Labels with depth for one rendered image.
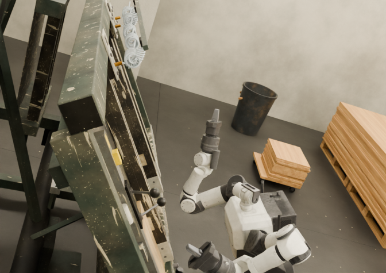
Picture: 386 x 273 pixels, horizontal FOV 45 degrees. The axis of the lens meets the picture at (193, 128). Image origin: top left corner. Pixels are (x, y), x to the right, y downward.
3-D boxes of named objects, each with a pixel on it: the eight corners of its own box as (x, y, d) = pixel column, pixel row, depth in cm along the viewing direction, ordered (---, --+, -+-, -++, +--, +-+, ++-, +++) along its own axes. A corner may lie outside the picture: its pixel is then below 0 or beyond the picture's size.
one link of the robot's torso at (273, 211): (277, 230, 249) (278, 174, 232) (300, 276, 219) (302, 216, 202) (223, 238, 246) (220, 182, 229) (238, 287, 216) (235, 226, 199)
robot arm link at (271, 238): (321, 246, 173) (290, 250, 193) (301, 216, 174) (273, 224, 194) (301, 264, 168) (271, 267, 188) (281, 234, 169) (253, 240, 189)
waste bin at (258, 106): (263, 142, 666) (281, 101, 641) (228, 131, 657) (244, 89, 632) (257, 126, 715) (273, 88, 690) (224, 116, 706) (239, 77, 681)
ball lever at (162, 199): (141, 223, 176) (169, 204, 182) (138, 216, 174) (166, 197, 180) (136, 219, 179) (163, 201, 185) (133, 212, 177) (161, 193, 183)
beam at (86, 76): (70, 137, 127) (105, 126, 127) (56, 104, 123) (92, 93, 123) (97, -12, 322) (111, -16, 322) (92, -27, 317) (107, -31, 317)
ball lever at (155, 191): (126, 199, 171) (158, 200, 165) (123, 190, 169) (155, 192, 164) (131, 192, 174) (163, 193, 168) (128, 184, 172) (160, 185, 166)
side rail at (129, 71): (136, 131, 366) (150, 127, 366) (88, -8, 314) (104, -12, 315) (136, 126, 373) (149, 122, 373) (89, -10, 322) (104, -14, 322)
